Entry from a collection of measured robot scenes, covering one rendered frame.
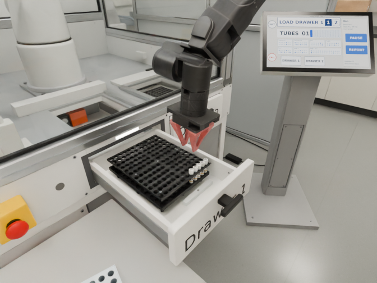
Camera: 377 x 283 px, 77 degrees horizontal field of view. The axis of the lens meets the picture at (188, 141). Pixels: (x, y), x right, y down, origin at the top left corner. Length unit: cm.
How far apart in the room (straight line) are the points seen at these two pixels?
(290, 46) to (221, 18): 88
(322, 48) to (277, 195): 101
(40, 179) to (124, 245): 25
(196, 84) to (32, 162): 40
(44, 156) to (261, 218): 138
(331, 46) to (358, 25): 17
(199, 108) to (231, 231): 124
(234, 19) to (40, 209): 61
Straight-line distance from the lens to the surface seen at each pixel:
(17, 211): 63
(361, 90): 345
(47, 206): 71
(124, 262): 64
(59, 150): 64
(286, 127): 153
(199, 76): 46
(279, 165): 169
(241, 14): 48
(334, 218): 194
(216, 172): 69
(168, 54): 51
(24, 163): 63
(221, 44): 48
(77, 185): 71
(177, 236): 47
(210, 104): 96
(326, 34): 142
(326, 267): 167
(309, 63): 132
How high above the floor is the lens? 130
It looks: 33 degrees down
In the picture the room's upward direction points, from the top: straight up
